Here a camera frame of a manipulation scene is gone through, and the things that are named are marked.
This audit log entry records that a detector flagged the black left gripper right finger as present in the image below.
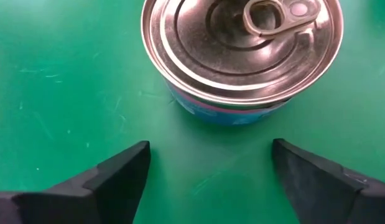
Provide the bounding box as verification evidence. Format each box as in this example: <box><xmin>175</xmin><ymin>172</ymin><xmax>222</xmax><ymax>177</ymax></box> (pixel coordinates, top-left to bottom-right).
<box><xmin>272</xmin><ymin>138</ymin><xmax>385</xmax><ymax>224</ymax></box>

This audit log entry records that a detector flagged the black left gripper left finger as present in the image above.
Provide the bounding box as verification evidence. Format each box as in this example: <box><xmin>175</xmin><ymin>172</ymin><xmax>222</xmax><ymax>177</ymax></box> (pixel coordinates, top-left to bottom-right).
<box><xmin>0</xmin><ymin>140</ymin><xmax>152</xmax><ymax>224</ymax></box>

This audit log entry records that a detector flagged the green table mat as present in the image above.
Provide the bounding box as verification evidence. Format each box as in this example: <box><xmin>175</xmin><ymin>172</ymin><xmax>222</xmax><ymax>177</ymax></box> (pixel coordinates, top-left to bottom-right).
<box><xmin>0</xmin><ymin>0</ymin><xmax>385</xmax><ymax>224</ymax></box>

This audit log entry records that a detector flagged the blue-label gold-lid can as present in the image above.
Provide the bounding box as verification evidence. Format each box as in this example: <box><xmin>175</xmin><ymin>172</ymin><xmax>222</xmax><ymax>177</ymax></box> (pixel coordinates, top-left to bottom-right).
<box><xmin>141</xmin><ymin>0</ymin><xmax>345</xmax><ymax>126</ymax></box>

